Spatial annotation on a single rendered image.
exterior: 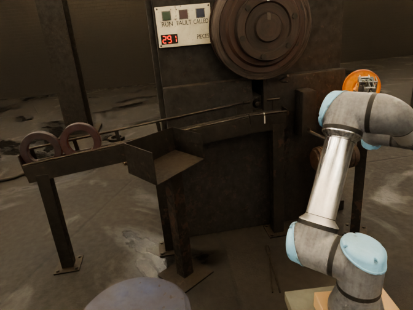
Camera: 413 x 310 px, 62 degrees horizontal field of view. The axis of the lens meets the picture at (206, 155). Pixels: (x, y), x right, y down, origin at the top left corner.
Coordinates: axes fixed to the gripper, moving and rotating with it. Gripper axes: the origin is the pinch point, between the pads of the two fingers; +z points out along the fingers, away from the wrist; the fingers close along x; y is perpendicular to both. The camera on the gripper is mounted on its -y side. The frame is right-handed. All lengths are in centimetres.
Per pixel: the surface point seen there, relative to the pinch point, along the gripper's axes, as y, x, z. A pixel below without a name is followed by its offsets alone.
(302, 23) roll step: 24.3, 26.9, 12.2
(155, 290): -16, 67, -103
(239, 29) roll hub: 28, 53, -6
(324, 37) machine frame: 10.0, 15.5, 32.7
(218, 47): 21, 63, -3
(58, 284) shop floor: -69, 140, -77
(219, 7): 36, 62, 2
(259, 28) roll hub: 28, 45, -3
